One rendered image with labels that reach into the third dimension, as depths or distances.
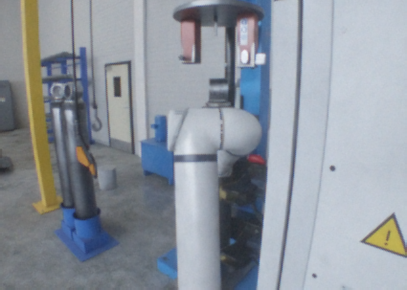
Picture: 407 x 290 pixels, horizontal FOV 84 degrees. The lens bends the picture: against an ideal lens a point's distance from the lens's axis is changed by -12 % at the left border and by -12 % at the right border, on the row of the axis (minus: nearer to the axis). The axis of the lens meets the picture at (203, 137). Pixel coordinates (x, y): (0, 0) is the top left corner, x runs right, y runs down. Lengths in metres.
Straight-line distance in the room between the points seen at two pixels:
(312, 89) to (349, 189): 0.13
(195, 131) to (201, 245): 0.29
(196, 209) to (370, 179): 0.43
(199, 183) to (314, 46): 0.43
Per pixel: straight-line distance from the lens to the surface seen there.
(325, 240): 0.38
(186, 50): 1.72
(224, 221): 1.84
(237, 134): 0.66
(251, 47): 1.57
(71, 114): 2.41
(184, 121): 0.65
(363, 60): 0.32
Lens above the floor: 1.63
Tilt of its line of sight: 12 degrees down
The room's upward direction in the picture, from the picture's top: straight up
